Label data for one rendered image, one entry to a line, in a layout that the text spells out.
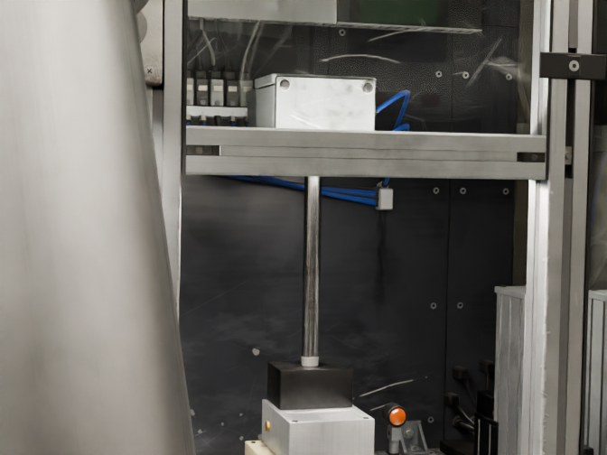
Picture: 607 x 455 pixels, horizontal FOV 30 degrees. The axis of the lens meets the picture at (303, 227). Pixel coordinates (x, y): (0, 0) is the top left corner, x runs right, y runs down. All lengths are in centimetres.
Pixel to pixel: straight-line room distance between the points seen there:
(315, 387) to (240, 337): 25
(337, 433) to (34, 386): 102
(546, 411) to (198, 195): 55
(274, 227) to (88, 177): 128
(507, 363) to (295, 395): 27
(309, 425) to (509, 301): 31
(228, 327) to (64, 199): 128
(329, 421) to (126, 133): 100
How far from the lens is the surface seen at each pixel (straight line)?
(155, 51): 103
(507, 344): 139
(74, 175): 23
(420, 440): 160
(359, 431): 124
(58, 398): 22
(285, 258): 151
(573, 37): 118
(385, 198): 153
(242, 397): 153
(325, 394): 129
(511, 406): 139
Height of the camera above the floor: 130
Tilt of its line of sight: 3 degrees down
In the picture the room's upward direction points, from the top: 1 degrees clockwise
